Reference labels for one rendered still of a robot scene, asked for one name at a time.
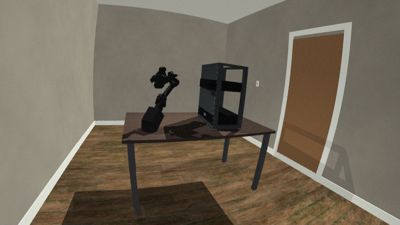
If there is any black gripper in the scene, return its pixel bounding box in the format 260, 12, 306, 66
157, 71, 178, 84

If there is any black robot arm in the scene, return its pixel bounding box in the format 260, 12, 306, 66
150, 67, 179, 111

